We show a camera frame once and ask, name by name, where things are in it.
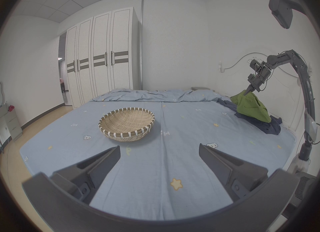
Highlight bed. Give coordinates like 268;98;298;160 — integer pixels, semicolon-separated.
19;52;313;221

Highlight dark blue garment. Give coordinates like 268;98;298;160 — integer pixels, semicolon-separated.
216;98;282;135

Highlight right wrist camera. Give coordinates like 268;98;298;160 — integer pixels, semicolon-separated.
249;59;264;72

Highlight green shorts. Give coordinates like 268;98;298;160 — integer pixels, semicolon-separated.
230;89;272;123

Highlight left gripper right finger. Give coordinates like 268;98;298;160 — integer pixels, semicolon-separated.
199;143;268;202

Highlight round woven basket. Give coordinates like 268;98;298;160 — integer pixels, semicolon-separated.
98;107;155;142

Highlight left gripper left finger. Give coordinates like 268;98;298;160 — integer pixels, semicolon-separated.
51;146;121;204

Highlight white wardrobe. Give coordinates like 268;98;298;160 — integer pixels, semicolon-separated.
65;7;140;109

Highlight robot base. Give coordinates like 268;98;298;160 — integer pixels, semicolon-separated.
272;152;320;229

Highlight grey chest of drawers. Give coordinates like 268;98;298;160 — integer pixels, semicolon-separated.
0;104;23;146

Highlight pale blue quilt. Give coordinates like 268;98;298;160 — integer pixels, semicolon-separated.
92;89;232;103

